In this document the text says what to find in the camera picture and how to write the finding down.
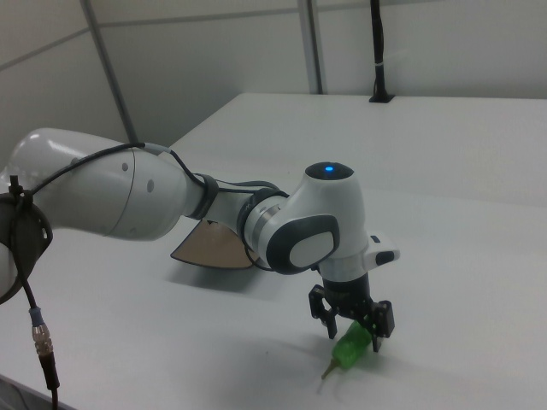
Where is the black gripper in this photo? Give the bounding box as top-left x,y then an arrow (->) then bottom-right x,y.
308,272 -> 395,354

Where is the green chili pepper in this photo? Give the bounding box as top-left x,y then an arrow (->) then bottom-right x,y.
320,320 -> 372,381

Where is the square brown ceramic plate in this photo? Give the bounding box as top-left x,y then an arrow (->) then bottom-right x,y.
169,219 -> 262,272

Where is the black camera stand pole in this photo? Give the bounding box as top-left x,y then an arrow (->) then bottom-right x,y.
368,0 -> 397,104

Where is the grey partition corner post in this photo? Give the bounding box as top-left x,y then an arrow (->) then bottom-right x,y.
297,0 -> 326,96

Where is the black arm cable with connector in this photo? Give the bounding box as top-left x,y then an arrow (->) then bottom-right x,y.
8,142 -> 292,410

